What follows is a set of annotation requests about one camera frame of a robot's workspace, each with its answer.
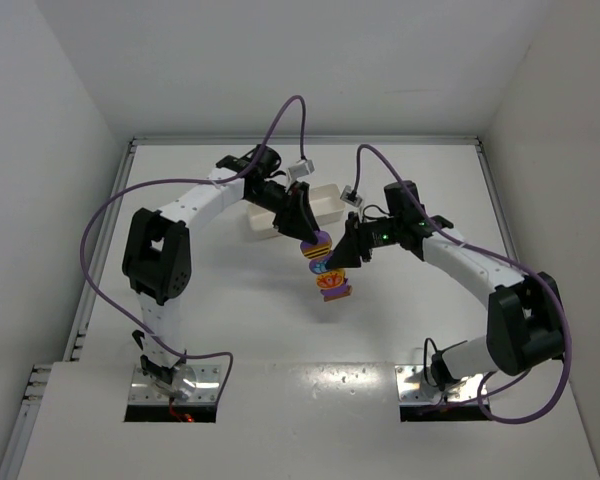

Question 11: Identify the yellow striped lego brick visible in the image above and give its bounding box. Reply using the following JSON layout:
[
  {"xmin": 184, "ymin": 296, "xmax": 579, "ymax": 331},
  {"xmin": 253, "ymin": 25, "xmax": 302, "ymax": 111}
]
[{"xmin": 300, "ymin": 242, "xmax": 332, "ymax": 260}]

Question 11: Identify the white three-compartment tray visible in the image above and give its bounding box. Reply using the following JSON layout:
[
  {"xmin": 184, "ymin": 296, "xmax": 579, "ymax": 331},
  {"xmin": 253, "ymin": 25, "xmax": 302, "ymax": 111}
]
[{"xmin": 246, "ymin": 183, "xmax": 345, "ymax": 240}]

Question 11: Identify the thin purple lego plate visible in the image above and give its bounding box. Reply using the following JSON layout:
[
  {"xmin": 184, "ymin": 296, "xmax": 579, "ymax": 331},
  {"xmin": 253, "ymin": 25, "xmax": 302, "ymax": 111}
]
[{"xmin": 320, "ymin": 284, "xmax": 352, "ymax": 302}]

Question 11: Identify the purple lego brick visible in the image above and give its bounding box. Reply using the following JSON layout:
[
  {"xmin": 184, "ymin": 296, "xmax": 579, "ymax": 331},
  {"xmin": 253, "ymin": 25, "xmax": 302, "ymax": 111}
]
[{"xmin": 300, "ymin": 230, "xmax": 332, "ymax": 251}]

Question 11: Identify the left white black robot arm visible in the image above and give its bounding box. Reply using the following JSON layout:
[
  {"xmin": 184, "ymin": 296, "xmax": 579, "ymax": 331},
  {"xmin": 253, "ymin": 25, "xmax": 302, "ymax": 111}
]
[{"xmin": 122, "ymin": 145, "xmax": 318, "ymax": 399}]

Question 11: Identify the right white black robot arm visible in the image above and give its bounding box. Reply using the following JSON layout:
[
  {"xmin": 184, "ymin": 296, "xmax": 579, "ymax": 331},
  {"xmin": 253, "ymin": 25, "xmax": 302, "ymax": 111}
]
[{"xmin": 326, "ymin": 181, "xmax": 565, "ymax": 390}]

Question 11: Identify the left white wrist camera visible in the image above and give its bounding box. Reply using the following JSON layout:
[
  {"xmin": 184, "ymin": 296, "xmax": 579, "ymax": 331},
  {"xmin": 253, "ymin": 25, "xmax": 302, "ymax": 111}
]
[{"xmin": 286, "ymin": 159, "xmax": 315, "ymax": 182}]

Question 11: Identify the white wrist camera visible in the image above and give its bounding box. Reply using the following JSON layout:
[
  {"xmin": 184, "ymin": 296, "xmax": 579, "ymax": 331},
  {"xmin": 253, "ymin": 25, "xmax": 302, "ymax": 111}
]
[
  {"xmin": 286, "ymin": 159, "xmax": 315, "ymax": 182},
  {"xmin": 340, "ymin": 185, "xmax": 363, "ymax": 208}
]

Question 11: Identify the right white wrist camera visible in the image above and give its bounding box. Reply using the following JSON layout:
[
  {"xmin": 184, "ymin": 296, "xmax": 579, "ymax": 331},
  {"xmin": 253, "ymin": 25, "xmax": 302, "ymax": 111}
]
[{"xmin": 340, "ymin": 185, "xmax": 363, "ymax": 208}]

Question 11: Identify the back aluminium frame rail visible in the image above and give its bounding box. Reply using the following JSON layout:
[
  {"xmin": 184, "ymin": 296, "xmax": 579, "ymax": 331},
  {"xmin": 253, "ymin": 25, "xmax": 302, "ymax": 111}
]
[{"xmin": 131, "ymin": 135, "xmax": 481, "ymax": 146}]

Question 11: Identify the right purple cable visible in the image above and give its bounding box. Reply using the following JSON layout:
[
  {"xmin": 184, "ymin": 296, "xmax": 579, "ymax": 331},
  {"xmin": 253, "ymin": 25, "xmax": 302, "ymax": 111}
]
[{"xmin": 354, "ymin": 144, "xmax": 573, "ymax": 425}]

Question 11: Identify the purple cable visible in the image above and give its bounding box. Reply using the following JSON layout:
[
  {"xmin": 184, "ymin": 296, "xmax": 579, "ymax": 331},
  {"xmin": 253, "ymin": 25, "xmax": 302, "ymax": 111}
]
[
  {"xmin": 354, "ymin": 144, "xmax": 573, "ymax": 425},
  {"xmin": 80, "ymin": 95, "xmax": 307, "ymax": 401}
]

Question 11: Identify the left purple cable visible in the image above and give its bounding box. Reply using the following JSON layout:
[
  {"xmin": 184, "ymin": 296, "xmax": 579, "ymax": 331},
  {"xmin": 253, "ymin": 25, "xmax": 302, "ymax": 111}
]
[{"xmin": 80, "ymin": 95, "xmax": 307, "ymax": 401}]

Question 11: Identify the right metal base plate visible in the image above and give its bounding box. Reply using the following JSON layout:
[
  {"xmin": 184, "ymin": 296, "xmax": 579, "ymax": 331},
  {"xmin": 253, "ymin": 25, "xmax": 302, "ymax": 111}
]
[{"xmin": 394, "ymin": 364, "xmax": 484, "ymax": 408}]

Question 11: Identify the metal base plate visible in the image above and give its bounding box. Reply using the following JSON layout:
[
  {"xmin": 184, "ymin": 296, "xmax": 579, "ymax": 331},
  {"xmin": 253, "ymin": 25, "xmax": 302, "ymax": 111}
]
[
  {"xmin": 128, "ymin": 364, "xmax": 223, "ymax": 407},
  {"xmin": 394, "ymin": 364, "xmax": 484, "ymax": 408}
]

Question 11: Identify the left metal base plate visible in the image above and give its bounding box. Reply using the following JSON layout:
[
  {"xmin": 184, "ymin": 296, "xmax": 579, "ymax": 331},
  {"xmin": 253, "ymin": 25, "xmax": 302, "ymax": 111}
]
[{"xmin": 128, "ymin": 364, "xmax": 223, "ymax": 407}]

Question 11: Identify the left aluminium frame rail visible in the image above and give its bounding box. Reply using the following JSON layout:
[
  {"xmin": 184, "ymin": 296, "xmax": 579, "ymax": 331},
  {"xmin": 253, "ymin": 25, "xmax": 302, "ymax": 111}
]
[{"xmin": 0, "ymin": 140, "xmax": 136, "ymax": 479}]

